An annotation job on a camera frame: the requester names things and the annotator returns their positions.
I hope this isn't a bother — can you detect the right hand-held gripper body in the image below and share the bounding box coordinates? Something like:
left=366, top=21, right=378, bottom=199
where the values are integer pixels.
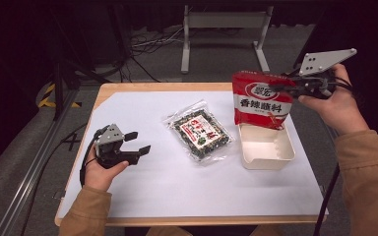
left=289, top=48, right=358, bottom=99

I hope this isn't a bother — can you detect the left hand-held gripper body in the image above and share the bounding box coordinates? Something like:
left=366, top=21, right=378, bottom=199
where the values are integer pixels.
left=94, top=123, right=139, bottom=170

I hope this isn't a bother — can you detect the red seasoning packet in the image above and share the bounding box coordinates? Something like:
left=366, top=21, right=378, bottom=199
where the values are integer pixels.
left=231, top=70, right=295, bottom=131

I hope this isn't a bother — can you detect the clear dried seaweed packet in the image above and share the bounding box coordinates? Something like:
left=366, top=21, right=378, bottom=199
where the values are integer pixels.
left=162, top=99, right=234, bottom=165

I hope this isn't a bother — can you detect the cream rectangular plastic box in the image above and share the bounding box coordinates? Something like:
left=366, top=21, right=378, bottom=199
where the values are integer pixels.
left=237, top=122, right=296, bottom=171

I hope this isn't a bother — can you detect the person's left hand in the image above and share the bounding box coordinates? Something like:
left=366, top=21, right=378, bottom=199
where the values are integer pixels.
left=84, top=147, right=130, bottom=193

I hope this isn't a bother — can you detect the person's right hand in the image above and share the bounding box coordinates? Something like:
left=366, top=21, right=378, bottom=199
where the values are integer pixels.
left=297, top=63, right=370, bottom=137

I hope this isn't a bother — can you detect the white table sheet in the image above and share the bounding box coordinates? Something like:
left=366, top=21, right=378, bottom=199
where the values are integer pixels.
left=58, top=90, right=329, bottom=219

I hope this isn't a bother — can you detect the wooden table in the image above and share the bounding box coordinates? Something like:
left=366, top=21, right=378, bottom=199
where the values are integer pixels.
left=54, top=82, right=329, bottom=228

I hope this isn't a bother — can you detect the yellow and black hazard tape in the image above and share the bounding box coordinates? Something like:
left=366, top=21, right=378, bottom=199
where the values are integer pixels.
left=38, top=83, right=83, bottom=109

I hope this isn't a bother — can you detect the person's left leg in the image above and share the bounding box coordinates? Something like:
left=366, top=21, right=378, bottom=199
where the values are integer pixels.
left=146, top=225, right=193, bottom=236

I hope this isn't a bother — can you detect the grey metal stand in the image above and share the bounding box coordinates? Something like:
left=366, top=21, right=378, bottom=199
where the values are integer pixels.
left=180, top=4, right=275, bottom=75

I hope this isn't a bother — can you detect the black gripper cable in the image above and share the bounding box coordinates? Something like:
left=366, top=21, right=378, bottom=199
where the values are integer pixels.
left=79, top=129, right=101, bottom=189
left=313, top=75, right=366, bottom=236

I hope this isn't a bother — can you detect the black stand post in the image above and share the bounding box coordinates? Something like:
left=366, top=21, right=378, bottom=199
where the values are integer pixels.
left=50, top=0, right=112, bottom=121

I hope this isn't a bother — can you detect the aluminium floor rail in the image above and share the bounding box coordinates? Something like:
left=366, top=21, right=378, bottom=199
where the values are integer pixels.
left=0, top=88, right=80, bottom=236

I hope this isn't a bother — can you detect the bundle of floor cables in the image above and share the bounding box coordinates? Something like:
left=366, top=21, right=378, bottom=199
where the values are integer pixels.
left=117, top=26, right=191, bottom=83

